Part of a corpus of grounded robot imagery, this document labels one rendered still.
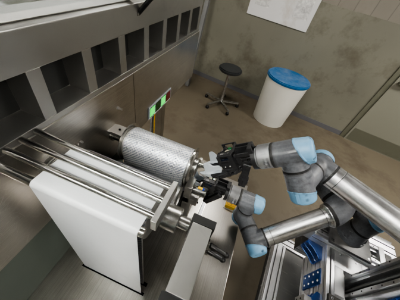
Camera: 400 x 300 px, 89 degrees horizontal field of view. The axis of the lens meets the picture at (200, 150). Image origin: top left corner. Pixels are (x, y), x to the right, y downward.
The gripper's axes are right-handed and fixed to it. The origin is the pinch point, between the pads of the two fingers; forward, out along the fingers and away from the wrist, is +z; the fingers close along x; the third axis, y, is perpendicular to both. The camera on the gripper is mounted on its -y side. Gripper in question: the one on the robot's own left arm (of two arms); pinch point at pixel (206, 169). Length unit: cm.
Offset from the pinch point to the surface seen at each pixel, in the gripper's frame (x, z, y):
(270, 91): -244, 20, -76
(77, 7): 3, 5, 57
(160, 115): -76, 73, 0
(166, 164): 6.3, 8.6, 9.8
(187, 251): 35.1, -14.9, 11.2
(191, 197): 5.6, 8.7, -8.4
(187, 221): 25.6, -7.3, 6.1
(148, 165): 6.9, 16.0, 11.1
